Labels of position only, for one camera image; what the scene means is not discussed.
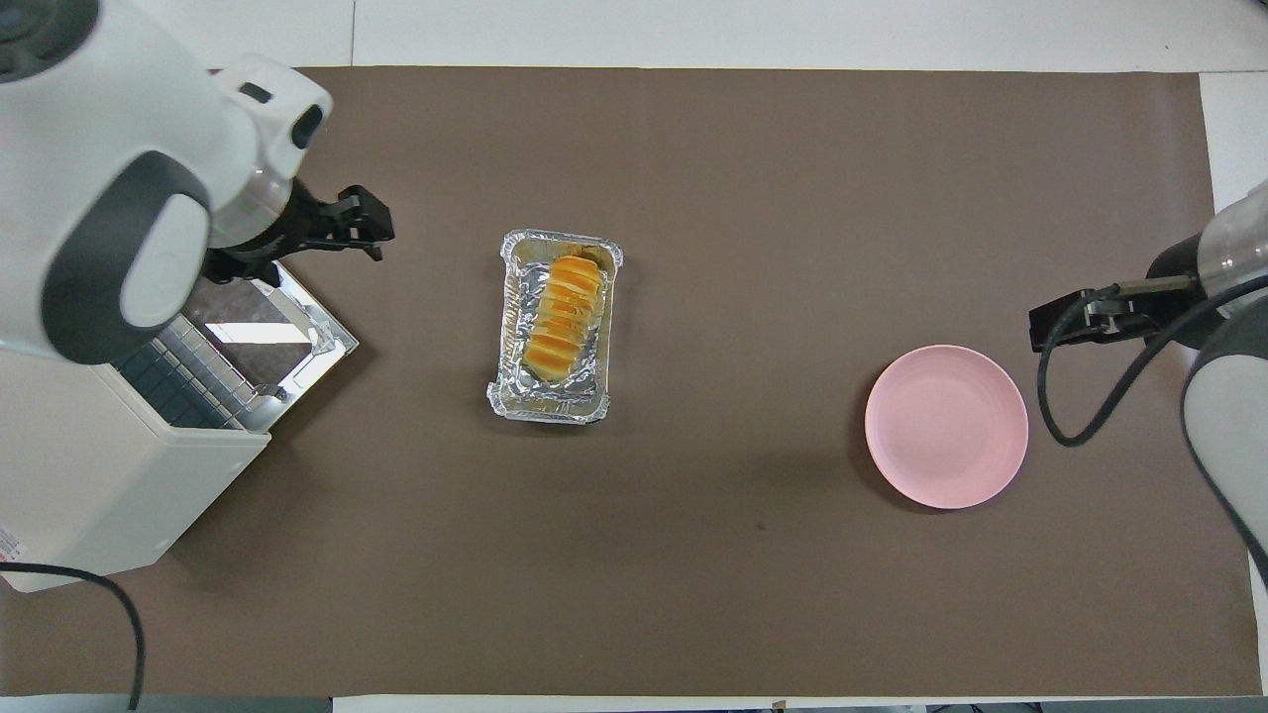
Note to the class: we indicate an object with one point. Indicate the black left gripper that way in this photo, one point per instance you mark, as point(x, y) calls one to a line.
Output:
point(312, 223)

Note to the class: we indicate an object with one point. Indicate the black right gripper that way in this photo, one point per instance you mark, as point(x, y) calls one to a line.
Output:
point(1174, 272)

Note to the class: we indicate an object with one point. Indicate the aluminium foil baking tray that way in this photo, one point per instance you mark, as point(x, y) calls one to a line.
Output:
point(520, 396)

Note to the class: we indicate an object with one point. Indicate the sliced golden bread loaf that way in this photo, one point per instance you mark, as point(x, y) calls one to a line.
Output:
point(563, 317)

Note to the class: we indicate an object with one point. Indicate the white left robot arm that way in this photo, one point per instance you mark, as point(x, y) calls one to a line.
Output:
point(119, 149)

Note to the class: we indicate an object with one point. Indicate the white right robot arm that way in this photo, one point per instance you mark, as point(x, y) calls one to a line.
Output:
point(1233, 416)

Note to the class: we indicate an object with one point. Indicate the glass oven door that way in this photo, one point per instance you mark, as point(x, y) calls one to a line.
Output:
point(267, 337)

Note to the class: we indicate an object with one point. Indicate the cream toaster oven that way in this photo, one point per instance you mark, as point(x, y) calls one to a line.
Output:
point(99, 485)

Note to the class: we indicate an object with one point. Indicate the pink round plate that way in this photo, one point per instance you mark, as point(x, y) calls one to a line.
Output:
point(946, 426)

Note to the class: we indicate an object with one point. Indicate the brown table mat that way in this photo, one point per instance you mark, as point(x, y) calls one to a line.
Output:
point(693, 574)

